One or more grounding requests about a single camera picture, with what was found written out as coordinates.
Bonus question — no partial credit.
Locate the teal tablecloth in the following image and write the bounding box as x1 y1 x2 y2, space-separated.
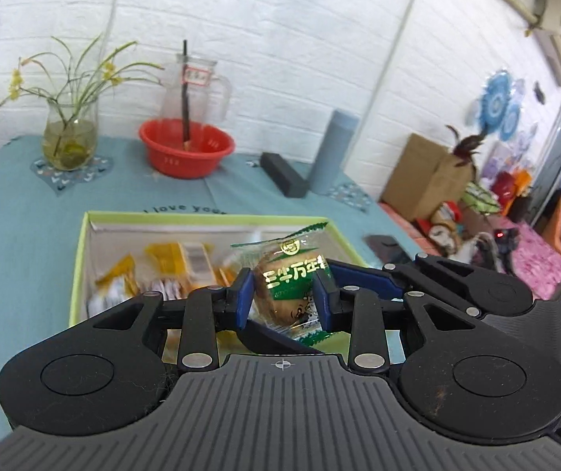
0 136 419 440

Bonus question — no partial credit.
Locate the glass pitcher with straw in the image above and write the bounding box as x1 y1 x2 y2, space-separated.
159 39 233 139

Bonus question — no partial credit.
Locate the glass vase with flowers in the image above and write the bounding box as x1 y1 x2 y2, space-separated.
0 36 164 171

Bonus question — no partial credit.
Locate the small black box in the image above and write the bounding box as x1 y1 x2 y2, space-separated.
259 152 308 199

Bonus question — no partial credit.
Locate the yellow snack pack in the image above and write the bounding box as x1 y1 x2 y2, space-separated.
144 243 228 294

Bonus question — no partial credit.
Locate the grey blue cylinder bottle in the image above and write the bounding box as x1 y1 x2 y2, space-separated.
308 110 359 195

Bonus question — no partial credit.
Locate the blue paper fan decoration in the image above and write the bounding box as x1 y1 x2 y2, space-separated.
478 70 512 135

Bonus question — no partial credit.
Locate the green cardboard box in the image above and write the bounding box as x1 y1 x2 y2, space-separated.
67 209 368 364

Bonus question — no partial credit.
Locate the red plastic basin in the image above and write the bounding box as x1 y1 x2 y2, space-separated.
139 118 235 180

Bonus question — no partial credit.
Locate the green biscuit packet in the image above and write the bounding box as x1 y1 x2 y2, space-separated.
225 222 332 348

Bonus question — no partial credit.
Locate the pink patterned bench cushion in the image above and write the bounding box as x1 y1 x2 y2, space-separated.
494 217 561 300

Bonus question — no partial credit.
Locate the brown cardboard box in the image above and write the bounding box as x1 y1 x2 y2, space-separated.
381 134 474 221

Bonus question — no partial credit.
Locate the smartphone with red case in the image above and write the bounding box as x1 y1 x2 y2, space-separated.
364 235 412 265

